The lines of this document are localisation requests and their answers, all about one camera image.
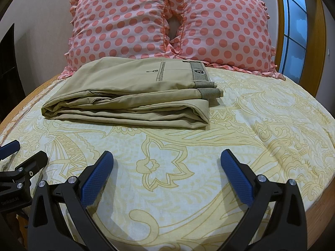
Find dark wooden furniture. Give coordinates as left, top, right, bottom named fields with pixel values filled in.
left=0, top=23, right=18, bottom=126

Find pink polka dot pillow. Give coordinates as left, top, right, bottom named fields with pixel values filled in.
left=167, top=0, right=286, bottom=81
left=58, top=0, right=181, bottom=80

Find window with wooden frame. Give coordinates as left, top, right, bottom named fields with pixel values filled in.
left=273, top=0, right=327, bottom=97

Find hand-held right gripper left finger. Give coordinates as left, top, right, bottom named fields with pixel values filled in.
left=28, top=151, right=117, bottom=251

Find bed with yellow floral sheet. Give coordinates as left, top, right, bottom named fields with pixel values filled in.
left=0, top=67, right=335, bottom=251

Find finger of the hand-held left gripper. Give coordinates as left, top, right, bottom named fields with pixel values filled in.
left=0, top=151, right=49, bottom=186
left=0, top=140, right=21, bottom=160

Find khaki pants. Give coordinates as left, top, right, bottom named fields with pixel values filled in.
left=41, top=57, right=224, bottom=130

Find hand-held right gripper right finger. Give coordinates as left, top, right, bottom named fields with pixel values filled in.
left=220, top=149, right=308, bottom=251

